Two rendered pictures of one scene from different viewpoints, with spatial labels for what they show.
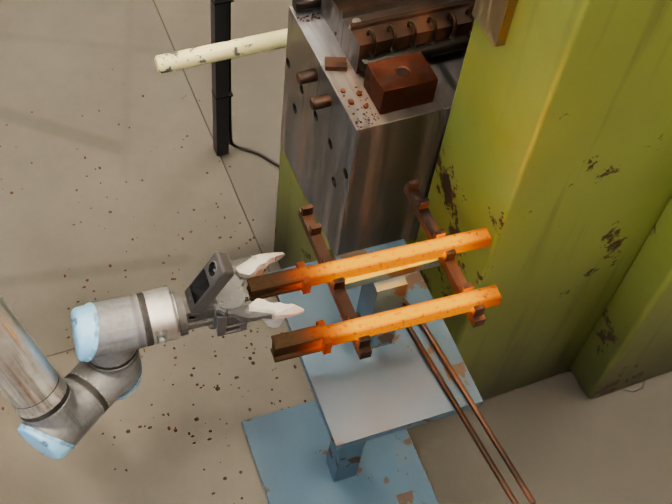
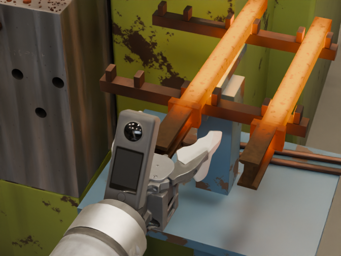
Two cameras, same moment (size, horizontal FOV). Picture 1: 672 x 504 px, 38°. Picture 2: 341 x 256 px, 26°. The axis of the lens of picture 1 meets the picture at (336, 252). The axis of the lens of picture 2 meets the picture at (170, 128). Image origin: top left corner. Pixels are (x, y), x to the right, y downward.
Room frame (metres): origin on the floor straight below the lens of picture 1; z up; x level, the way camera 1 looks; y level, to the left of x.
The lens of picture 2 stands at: (0.33, 0.61, 1.56)
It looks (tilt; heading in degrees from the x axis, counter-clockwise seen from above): 38 degrees down; 318
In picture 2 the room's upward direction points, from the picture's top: straight up
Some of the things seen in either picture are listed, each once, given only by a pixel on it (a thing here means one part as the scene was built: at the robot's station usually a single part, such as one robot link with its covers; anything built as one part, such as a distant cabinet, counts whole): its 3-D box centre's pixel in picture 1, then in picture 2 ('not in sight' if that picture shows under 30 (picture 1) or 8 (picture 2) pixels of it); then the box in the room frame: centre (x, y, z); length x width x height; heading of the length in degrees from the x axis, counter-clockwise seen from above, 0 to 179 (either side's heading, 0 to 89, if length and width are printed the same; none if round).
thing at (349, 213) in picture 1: (424, 111); (46, 28); (1.61, -0.15, 0.69); 0.56 x 0.38 x 0.45; 119
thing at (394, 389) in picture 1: (371, 337); (216, 184); (1.00, -0.10, 0.67); 0.40 x 0.30 x 0.02; 27
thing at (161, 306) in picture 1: (163, 316); (108, 242); (0.82, 0.27, 0.92); 0.10 x 0.05 x 0.09; 25
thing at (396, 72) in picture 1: (400, 82); not in sight; (1.43, -0.08, 0.95); 0.12 x 0.09 x 0.07; 119
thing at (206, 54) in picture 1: (242, 47); not in sight; (1.81, 0.31, 0.62); 0.44 x 0.05 x 0.05; 119
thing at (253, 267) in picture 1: (258, 269); not in sight; (0.95, 0.13, 0.92); 0.09 x 0.03 x 0.06; 143
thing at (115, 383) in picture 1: (109, 366); not in sight; (0.78, 0.36, 0.81); 0.12 x 0.09 x 0.12; 155
